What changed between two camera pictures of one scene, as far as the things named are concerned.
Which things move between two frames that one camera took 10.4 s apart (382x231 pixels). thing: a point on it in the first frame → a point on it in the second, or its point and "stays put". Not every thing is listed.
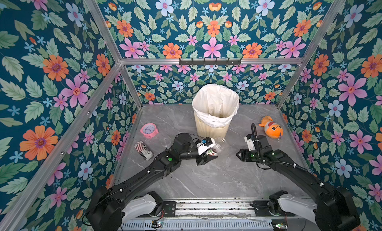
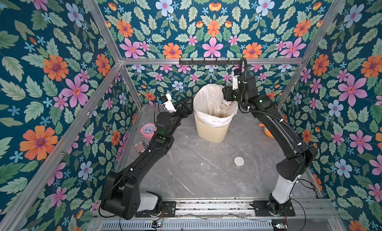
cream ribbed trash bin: [206, 131] stays put
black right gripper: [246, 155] → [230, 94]
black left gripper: [204, 160] → [185, 112]
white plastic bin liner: [215, 105] stays put
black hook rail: [210, 61] stays put
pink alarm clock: [149, 130] stays put
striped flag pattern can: [143, 150] stays put
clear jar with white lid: [221, 145] → [227, 106]
